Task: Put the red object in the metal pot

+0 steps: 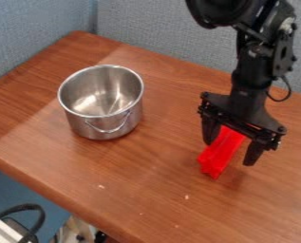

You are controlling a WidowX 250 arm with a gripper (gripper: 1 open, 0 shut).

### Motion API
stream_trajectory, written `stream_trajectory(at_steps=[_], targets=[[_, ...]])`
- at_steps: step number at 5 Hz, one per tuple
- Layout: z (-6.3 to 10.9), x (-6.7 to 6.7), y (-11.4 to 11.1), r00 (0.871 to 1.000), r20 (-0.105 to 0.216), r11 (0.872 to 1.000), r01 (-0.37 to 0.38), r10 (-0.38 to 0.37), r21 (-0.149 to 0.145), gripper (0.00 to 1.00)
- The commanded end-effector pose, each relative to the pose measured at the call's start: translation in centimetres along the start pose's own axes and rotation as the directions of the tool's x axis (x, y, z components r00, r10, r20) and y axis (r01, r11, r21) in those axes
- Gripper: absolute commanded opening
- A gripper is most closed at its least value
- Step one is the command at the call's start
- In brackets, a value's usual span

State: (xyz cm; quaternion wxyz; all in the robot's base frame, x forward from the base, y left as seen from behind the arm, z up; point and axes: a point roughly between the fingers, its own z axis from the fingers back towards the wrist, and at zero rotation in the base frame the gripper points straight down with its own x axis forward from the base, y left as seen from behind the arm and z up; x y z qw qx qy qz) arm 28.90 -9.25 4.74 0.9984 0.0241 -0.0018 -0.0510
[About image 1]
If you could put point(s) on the wooden table leg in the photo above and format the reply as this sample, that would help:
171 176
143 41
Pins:
77 231

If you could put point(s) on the red cross-shaped block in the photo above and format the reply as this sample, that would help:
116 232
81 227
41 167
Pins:
218 154

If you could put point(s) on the white striped object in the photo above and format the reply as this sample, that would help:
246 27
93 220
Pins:
12 230

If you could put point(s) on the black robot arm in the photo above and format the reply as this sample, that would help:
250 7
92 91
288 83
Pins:
266 26

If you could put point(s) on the metal pot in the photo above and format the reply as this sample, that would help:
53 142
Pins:
101 98

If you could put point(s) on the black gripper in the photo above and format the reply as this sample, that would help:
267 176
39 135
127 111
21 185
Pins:
242 111

